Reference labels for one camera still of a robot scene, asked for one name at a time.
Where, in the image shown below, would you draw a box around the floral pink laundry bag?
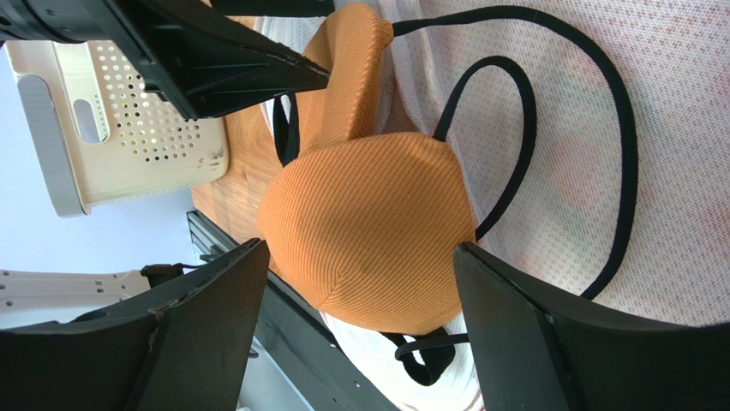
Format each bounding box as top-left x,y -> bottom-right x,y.
254,0 -> 730,411

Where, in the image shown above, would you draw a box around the orange bra black straps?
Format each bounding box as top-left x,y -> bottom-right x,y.
256,2 -> 638,388

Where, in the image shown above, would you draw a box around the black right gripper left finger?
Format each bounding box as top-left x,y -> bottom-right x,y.
1,239 -> 270,410

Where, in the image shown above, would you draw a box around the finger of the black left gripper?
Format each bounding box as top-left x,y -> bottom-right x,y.
104,1 -> 330,119
209,0 -> 335,17

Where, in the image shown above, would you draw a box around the cream plastic laundry basket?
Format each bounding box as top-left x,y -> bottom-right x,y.
4,41 -> 229,217

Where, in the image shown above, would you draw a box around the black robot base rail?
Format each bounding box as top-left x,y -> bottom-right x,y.
188,211 -> 395,410

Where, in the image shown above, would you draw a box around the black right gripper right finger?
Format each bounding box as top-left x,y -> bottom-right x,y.
453,243 -> 729,410

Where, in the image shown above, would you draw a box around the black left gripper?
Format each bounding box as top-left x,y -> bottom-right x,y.
0,0 -> 155,92

